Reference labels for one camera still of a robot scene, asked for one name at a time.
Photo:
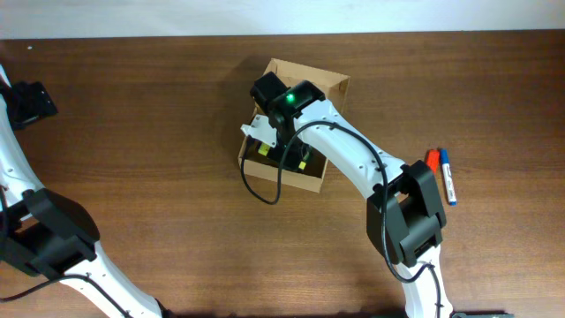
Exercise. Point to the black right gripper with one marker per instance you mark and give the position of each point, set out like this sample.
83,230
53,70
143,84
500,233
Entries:
292,158

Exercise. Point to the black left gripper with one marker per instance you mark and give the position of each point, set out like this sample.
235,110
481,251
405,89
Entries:
36,101

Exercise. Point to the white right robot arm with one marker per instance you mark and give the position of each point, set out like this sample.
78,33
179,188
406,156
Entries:
404,211

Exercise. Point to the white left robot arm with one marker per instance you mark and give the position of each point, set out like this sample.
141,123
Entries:
46,234

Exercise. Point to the open cardboard box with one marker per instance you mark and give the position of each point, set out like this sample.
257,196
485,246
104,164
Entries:
261,161

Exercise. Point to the red utility knife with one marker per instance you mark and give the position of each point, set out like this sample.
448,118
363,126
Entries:
433,159

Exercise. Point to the blue white marker pen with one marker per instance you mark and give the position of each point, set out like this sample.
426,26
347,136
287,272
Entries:
447,177

